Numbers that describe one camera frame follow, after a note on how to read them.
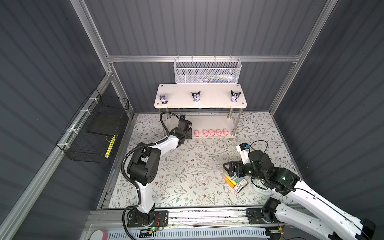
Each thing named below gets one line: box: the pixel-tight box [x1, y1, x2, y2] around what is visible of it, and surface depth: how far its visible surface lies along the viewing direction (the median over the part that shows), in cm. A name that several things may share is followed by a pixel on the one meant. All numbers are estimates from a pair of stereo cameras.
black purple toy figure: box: [191, 90, 201, 103], surface depth 77 cm
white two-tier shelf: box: [154, 83, 247, 138], surface depth 85 cm
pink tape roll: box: [90, 229, 110, 240], surface depth 67 cm
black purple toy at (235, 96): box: [231, 90, 242, 103], surface depth 77 cm
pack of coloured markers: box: [222, 173, 249, 194], surface depth 85 cm
